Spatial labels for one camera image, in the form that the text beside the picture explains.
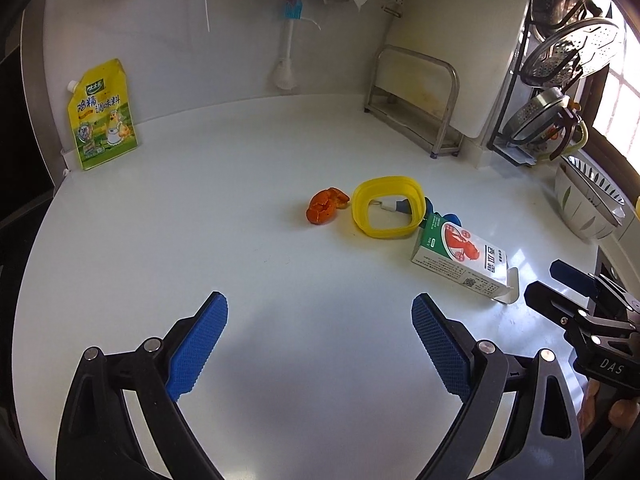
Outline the white cutting board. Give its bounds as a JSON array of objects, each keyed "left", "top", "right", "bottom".
[{"left": 387, "top": 0, "right": 534, "bottom": 139}]

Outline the orange peel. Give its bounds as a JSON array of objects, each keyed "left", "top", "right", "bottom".
[{"left": 307, "top": 187, "right": 351, "bottom": 226}]

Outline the white blue bottle brush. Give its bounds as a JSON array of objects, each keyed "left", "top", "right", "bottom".
[{"left": 271, "top": 0, "right": 304, "bottom": 91}]

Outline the perforated steel steamer plate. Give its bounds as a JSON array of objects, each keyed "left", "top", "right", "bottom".
[{"left": 520, "top": 17, "right": 627, "bottom": 87}]

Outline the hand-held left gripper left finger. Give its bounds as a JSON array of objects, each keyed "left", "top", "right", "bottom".
[{"left": 55, "top": 291, "right": 229, "bottom": 480}]

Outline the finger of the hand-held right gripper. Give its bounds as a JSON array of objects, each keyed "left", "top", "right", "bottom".
[
  {"left": 550, "top": 259, "right": 596, "bottom": 295},
  {"left": 525, "top": 281, "right": 589, "bottom": 328}
]

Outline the steel cutting board stand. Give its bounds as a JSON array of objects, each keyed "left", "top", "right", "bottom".
[{"left": 364, "top": 45, "right": 461, "bottom": 160}]

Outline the white patterned colander bowl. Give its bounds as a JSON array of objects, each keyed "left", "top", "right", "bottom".
[{"left": 554, "top": 155, "right": 627, "bottom": 241}]

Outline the blue plastic piece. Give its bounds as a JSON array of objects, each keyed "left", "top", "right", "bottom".
[{"left": 422, "top": 197, "right": 463, "bottom": 228}]

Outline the white green drink carton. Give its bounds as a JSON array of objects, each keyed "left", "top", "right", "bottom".
[{"left": 411, "top": 212, "right": 521, "bottom": 306}]

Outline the brown framed window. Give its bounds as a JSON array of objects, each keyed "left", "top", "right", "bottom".
[{"left": 590, "top": 5, "right": 640, "bottom": 161}]

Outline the yellow seasoning pouch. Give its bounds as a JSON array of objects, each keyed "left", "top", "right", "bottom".
[{"left": 66, "top": 58, "right": 139, "bottom": 171}]

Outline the light green handle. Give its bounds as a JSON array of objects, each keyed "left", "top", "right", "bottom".
[{"left": 547, "top": 110, "right": 590, "bottom": 162}]

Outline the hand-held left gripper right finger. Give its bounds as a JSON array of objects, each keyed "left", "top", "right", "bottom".
[{"left": 411, "top": 294, "right": 586, "bottom": 480}]

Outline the person's right hand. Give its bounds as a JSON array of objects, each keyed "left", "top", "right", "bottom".
[{"left": 579, "top": 380, "right": 640, "bottom": 433}]

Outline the black wire lid rack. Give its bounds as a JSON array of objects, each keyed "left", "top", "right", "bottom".
[{"left": 487, "top": 0, "right": 587, "bottom": 166}]

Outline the steel-rimmed pot lid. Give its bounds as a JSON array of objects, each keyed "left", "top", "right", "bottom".
[{"left": 502, "top": 87, "right": 576, "bottom": 144}]

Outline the yellow plastic ring lid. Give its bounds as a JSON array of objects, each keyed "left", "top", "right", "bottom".
[{"left": 351, "top": 175, "right": 427, "bottom": 239}]

